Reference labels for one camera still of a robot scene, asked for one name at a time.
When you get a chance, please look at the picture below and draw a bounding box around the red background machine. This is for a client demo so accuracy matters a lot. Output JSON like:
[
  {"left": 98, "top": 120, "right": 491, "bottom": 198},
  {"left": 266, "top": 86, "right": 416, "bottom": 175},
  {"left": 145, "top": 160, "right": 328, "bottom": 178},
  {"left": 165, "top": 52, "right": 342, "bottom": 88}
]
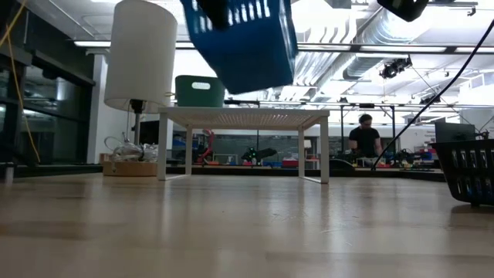
[{"left": 195, "top": 128, "right": 217, "bottom": 164}]

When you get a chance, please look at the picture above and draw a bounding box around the green plastic bin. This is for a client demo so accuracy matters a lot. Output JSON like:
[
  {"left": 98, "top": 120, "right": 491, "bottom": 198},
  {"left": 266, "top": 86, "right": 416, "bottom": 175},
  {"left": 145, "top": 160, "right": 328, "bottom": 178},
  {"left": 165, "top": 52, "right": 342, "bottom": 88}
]
[{"left": 174, "top": 74, "right": 226, "bottom": 108}]

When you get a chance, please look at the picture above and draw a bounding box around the black plastic basket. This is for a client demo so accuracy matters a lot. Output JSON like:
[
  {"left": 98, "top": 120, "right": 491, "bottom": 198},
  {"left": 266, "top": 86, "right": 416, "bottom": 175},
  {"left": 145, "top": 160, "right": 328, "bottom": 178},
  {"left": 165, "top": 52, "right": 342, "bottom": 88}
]
[{"left": 428, "top": 138, "right": 494, "bottom": 206}]

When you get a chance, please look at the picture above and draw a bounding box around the white cylindrical table lamp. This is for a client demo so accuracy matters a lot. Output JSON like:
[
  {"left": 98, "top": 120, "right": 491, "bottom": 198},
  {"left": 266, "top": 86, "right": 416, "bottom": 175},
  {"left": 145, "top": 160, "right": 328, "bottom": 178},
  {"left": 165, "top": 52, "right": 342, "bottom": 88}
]
[{"left": 100, "top": 0, "right": 178, "bottom": 178}]

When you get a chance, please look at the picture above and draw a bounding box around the black overhead rig beam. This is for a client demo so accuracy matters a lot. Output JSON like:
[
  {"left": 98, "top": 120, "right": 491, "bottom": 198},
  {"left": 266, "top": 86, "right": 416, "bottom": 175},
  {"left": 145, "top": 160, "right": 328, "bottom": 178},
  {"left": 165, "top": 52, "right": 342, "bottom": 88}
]
[{"left": 73, "top": 39, "right": 494, "bottom": 55}]

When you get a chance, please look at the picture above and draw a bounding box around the person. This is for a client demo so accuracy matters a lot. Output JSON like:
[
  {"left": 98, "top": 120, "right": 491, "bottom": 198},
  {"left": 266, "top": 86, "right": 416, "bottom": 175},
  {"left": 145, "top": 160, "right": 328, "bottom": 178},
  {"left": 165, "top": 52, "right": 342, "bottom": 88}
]
[{"left": 347, "top": 113, "right": 384, "bottom": 160}]

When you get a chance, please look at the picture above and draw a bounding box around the blue plastic basket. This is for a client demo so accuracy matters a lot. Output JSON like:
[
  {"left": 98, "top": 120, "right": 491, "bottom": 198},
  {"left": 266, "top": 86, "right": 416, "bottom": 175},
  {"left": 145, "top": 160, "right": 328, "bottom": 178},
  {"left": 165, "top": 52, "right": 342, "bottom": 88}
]
[{"left": 180, "top": 0, "right": 299, "bottom": 95}]

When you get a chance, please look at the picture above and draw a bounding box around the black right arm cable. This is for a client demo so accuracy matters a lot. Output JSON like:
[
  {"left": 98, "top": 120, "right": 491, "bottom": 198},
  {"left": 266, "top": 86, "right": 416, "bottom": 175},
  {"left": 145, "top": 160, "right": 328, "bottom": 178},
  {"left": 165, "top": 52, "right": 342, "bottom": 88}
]
[{"left": 370, "top": 19, "right": 494, "bottom": 171}]

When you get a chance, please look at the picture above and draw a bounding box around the white perforated metal shelf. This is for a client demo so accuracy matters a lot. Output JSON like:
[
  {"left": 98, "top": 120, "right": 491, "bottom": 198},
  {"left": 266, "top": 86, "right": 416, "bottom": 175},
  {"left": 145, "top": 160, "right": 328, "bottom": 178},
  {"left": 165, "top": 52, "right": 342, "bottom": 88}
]
[{"left": 157, "top": 107, "right": 331, "bottom": 185}]

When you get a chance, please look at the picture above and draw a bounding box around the black ceiling fixture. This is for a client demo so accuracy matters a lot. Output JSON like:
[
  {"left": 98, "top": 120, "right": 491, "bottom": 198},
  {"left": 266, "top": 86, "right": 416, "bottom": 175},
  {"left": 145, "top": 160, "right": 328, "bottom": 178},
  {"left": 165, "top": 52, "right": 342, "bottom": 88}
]
[{"left": 379, "top": 56, "right": 414, "bottom": 80}]

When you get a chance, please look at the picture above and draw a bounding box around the yellow extension cable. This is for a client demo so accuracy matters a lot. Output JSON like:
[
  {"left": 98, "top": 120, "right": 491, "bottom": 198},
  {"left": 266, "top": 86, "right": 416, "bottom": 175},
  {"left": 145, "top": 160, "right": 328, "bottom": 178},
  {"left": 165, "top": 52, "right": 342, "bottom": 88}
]
[{"left": 0, "top": 0, "right": 42, "bottom": 164}]

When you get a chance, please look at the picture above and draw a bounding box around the dark computer monitor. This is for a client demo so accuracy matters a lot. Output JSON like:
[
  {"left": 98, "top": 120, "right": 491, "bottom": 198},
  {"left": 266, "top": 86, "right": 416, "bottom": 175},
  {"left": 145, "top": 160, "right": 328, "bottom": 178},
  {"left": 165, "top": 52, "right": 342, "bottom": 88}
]
[{"left": 435, "top": 122, "right": 477, "bottom": 144}]

